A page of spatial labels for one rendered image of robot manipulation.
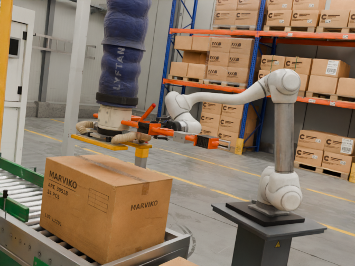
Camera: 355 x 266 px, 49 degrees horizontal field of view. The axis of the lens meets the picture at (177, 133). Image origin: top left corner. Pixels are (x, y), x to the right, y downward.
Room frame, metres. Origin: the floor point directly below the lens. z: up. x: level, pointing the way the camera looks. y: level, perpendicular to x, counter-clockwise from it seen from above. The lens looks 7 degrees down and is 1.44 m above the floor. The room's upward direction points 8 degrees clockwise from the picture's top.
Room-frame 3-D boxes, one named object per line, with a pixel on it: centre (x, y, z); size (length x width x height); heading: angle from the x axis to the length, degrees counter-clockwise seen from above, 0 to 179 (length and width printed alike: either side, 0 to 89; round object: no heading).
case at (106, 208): (2.07, 0.35, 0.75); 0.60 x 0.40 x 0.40; 51
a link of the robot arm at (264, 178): (2.26, -0.61, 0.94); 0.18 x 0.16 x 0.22; 5
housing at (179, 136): (1.81, -0.03, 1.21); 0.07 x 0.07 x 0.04; 54
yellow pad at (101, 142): (2.00, 0.40, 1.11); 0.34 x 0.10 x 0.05; 54
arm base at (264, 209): (2.28, -0.60, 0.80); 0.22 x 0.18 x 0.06; 37
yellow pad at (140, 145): (2.16, 0.29, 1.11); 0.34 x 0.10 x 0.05; 54
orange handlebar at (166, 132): (2.06, 0.12, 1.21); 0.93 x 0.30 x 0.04; 54
